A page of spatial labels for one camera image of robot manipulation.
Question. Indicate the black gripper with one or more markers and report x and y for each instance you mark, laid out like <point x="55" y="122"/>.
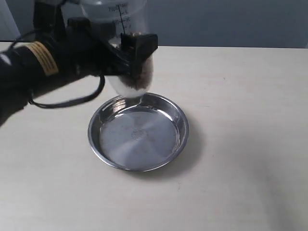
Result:
<point x="74" y="47"/>

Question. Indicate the clear plastic shaker bottle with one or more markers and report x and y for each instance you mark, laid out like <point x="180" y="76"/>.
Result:
<point x="121" y="22"/>

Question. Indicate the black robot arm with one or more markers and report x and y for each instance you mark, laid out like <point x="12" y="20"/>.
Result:
<point x="25" y="76"/>

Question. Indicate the round stainless steel pan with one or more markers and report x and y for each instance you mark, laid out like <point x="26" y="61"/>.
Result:
<point x="138" y="134"/>

